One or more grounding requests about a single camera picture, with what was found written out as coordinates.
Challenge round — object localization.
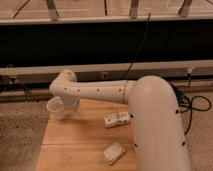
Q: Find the white labelled plastic bottle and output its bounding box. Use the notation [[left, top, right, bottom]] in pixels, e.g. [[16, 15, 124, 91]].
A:
[[104, 112, 130, 128]]

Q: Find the black hanging cable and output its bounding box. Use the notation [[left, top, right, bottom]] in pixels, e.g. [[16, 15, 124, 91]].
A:
[[120, 12, 152, 82]]

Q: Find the black cable left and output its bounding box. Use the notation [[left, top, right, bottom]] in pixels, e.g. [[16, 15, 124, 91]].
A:
[[0, 74, 34, 101]]

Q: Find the black floor cable right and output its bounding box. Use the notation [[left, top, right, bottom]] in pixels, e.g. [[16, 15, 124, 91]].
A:
[[170, 83, 212, 136]]

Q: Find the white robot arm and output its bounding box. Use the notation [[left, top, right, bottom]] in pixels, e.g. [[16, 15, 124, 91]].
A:
[[49, 69, 191, 171]]

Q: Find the white rectangular sponge block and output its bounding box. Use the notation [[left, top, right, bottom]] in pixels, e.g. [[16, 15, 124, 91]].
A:
[[103, 142, 126, 165]]

